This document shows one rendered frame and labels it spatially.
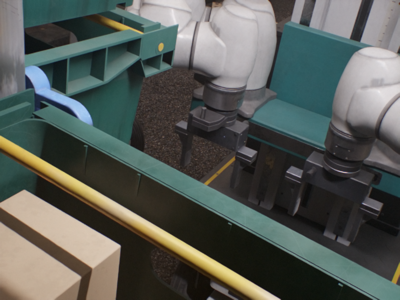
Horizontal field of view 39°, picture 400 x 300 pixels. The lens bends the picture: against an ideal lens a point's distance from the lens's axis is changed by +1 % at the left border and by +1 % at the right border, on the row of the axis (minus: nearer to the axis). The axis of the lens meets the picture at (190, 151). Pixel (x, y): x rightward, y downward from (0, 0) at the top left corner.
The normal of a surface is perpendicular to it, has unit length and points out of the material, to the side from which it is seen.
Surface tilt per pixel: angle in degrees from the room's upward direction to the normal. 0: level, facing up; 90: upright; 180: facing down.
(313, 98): 90
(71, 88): 2
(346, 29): 90
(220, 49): 84
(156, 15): 61
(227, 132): 90
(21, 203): 0
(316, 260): 0
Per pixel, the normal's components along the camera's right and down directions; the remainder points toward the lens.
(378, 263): 0.14, -0.84
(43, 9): 0.79, 0.48
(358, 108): -0.76, 0.24
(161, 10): -0.10, 0.04
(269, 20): 0.69, 0.07
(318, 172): -0.51, 0.39
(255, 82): 0.42, 0.61
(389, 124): -0.85, 0.03
